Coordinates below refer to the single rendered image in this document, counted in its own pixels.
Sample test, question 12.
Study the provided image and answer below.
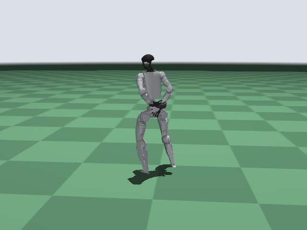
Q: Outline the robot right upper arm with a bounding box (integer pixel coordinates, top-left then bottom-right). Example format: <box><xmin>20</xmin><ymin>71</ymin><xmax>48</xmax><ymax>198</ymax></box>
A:
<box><xmin>159</xmin><ymin>71</ymin><xmax>173</xmax><ymax>93</ymax></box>

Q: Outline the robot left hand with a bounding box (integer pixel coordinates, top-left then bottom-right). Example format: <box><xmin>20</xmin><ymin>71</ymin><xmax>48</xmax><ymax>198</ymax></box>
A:
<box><xmin>149</xmin><ymin>100</ymin><xmax>167</xmax><ymax>109</ymax></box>

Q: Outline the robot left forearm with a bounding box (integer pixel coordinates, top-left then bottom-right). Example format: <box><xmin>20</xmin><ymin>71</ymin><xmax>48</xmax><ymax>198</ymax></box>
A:
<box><xmin>141</xmin><ymin>94</ymin><xmax>153</xmax><ymax>106</ymax></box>

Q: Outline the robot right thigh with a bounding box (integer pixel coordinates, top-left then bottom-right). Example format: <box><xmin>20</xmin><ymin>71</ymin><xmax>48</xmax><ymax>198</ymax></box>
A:
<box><xmin>157</xmin><ymin>109</ymin><xmax>169</xmax><ymax>144</ymax></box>

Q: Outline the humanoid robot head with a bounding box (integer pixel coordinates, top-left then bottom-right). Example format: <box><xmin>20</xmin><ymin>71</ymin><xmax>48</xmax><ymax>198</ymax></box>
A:
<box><xmin>142</xmin><ymin>54</ymin><xmax>155</xmax><ymax>72</ymax></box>

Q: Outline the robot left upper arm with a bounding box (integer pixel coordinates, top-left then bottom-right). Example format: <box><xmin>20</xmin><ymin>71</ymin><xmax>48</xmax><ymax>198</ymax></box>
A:
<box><xmin>135</xmin><ymin>73</ymin><xmax>147</xmax><ymax>96</ymax></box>

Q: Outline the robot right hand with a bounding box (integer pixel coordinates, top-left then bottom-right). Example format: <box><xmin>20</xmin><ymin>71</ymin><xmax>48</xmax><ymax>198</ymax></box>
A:
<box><xmin>151</xmin><ymin>102</ymin><xmax>161</xmax><ymax>117</ymax></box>

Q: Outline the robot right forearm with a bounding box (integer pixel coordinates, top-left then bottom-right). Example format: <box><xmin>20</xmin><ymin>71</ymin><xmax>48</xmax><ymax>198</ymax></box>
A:
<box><xmin>161</xmin><ymin>92</ymin><xmax>171</xmax><ymax>104</ymax></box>

